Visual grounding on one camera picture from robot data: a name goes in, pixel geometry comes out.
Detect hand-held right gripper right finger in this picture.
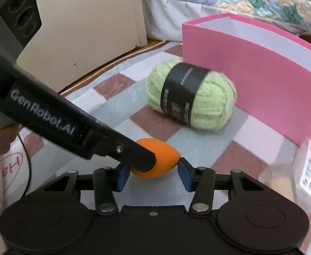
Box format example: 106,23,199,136
177,157,265,214

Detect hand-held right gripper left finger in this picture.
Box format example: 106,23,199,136
42,163,131,215

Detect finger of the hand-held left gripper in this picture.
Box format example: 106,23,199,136
92,123,156,173

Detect orange makeup sponge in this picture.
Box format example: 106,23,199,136
130,137,181,179

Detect green yarn ball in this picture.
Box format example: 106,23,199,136
145,59,237,131

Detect beige bottle with gold cap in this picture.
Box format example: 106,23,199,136
258,163,298,202

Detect pink cardboard box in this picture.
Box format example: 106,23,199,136
182,13,311,149

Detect small orange and white box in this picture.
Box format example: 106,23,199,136
291,138,311,214

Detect checked rug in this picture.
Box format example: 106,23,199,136
0,41,311,255

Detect beige cabinet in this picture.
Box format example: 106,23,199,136
17,0,148,92

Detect white bed skirt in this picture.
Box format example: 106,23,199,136
140,0,305,41

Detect black cable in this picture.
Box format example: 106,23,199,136
0,134,31,241

